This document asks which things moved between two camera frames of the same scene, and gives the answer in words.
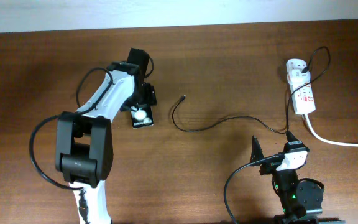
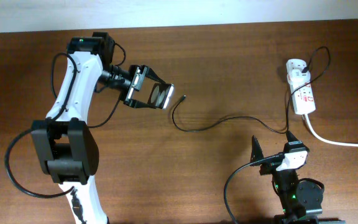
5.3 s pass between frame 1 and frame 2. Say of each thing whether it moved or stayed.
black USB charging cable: stayed
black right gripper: stayed
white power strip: stayed
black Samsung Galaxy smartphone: moved
